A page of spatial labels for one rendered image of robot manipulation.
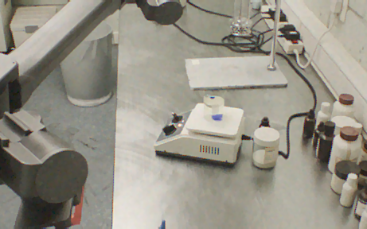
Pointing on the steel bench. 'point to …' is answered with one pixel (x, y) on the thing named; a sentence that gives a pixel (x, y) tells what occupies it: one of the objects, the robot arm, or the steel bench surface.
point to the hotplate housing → (204, 145)
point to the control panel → (175, 126)
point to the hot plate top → (232, 119)
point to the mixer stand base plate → (233, 72)
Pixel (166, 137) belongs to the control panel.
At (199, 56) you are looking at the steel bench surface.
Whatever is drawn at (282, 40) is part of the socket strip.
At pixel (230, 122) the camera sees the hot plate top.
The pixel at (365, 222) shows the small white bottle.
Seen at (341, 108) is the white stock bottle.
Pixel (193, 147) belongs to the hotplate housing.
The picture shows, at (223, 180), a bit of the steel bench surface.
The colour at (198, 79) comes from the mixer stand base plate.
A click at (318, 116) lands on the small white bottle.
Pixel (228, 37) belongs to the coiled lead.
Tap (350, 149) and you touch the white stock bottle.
